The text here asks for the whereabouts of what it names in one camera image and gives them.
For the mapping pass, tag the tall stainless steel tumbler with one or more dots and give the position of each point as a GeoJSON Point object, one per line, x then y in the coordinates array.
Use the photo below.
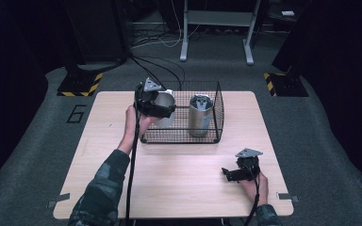
{"type": "Point", "coordinates": [200, 117]}

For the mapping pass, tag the white metal desk frame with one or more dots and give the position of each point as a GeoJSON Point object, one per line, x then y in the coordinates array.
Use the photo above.
{"type": "Point", "coordinates": [217, 19]}

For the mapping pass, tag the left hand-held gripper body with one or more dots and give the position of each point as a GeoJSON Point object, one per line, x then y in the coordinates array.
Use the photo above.
{"type": "Point", "coordinates": [147, 100]}

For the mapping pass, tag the black yellow striped stand base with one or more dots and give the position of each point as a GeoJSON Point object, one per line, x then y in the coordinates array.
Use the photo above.
{"type": "Point", "coordinates": [284, 84]}
{"type": "Point", "coordinates": [80, 85]}

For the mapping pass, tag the person's left hand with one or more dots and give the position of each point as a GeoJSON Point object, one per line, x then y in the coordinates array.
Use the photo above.
{"type": "Point", "coordinates": [132, 127]}

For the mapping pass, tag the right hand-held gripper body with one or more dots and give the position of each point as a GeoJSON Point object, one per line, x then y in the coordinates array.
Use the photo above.
{"type": "Point", "coordinates": [248, 164]}

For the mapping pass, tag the small white box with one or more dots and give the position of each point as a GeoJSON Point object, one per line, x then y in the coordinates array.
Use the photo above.
{"type": "Point", "coordinates": [287, 13]}

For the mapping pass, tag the grey metal mug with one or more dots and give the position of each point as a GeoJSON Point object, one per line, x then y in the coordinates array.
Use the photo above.
{"type": "Point", "coordinates": [166, 103]}

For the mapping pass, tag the person's right hand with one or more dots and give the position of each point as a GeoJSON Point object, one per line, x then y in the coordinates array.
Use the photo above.
{"type": "Point", "coordinates": [254, 190]}

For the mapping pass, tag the grey tape strip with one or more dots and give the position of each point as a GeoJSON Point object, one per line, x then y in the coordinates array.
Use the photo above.
{"type": "Point", "coordinates": [288, 197]}
{"type": "Point", "coordinates": [59, 199]}

